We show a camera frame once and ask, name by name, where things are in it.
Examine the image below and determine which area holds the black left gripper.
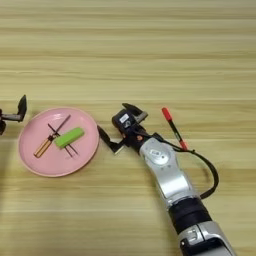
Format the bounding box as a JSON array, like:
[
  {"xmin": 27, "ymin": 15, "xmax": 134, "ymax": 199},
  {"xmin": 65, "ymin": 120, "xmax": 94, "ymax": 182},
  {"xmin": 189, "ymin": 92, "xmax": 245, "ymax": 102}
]
[{"xmin": 0, "ymin": 94, "xmax": 28, "ymax": 136}]

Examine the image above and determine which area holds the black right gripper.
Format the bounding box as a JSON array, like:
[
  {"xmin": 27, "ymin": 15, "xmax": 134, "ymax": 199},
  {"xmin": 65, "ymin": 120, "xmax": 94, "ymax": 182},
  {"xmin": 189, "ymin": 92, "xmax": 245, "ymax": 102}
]
[{"xmin": 97, "ymin": 103, "xmax": 158, "ymax": 155}]

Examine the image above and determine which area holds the pink round plate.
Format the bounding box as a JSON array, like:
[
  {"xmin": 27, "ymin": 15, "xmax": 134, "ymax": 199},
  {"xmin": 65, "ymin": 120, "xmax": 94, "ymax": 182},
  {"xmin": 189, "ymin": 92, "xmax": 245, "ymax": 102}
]
[{"xmin": 17, "ymin": 107, "xmax": 100, "ymax": 178}]

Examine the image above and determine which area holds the green rectangular block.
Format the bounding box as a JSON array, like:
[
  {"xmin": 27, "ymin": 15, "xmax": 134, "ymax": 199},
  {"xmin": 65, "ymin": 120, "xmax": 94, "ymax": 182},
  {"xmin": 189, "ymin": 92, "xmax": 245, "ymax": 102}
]
[{"xmin": 54, "ymin": 127, "xmax": 85, "ymax": 149}]

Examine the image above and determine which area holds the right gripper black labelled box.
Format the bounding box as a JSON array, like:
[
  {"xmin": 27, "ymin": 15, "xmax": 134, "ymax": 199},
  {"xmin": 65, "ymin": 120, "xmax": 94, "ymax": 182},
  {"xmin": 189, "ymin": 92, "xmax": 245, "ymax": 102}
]
[{"xmin": 111, "ymin": 111, "xmax": 137, "ymax": 135}]

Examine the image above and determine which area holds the wooden handle screwdriver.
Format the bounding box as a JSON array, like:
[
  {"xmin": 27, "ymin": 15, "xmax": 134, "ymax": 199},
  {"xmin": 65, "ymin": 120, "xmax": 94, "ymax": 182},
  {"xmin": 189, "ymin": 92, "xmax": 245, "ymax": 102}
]
[{"xmin": 33, "ymin": 114, "xmax": 72, "ymax": 159}]

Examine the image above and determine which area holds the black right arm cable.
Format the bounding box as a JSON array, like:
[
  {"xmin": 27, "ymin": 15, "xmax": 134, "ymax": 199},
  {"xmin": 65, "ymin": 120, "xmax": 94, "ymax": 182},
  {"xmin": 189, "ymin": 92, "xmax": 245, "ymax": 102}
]
[{"xmin": 141, "ymin": 131, "xmax": 220, "ymax": 200}]

